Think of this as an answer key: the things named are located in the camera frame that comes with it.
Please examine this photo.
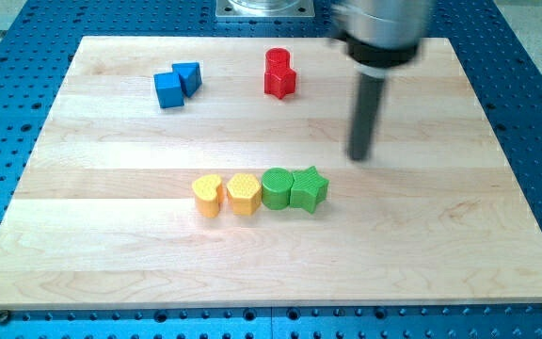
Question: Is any green star block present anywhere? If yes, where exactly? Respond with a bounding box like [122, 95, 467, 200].
[289, 166, 329, 214]

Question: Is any red star block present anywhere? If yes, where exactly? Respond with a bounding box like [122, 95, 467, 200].
[263, 68, 296, 99]

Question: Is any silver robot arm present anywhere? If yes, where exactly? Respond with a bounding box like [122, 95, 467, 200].
[333, 0, 435, 78]

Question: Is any yellow hexagon block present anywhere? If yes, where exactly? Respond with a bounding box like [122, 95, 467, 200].
[227, 173, 262, 216]

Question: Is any blue perforated metal table plate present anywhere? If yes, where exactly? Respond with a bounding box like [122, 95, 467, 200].
[0, 1, 542, 338]

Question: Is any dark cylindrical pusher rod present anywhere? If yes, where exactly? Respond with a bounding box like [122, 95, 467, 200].
[347, 73, 386, 161]

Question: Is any green cylinder block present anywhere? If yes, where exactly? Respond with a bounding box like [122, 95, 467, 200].
[262, 168, 294, 210]

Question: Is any red cylinder block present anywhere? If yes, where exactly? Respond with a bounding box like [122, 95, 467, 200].
[265, 47, 291, 73]

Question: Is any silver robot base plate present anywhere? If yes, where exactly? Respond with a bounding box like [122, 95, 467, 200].
[215, 0, 315, 19]

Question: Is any blue triangular block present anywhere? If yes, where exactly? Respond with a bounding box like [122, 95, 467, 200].
[172, 62, 202, 98]

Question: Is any blue cube block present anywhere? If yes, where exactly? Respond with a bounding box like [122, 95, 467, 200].
[153, 73, 184, 108]

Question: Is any light wooden board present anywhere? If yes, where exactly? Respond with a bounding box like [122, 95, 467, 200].
[0, 36, 542, 311]

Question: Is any yellow heart block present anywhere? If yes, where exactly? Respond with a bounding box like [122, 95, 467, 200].
[192, 174, 224, 218]

